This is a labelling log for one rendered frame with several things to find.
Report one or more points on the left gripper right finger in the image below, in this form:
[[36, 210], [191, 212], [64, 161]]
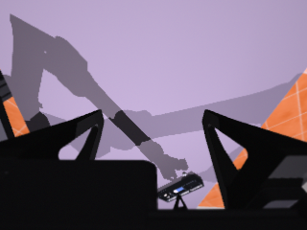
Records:
[[274, 159]]

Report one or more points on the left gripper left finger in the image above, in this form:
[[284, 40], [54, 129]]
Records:
[[46, 143]]

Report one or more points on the dark grey three-compartment bin rack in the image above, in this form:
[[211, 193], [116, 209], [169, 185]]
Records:
[[191, 186]]

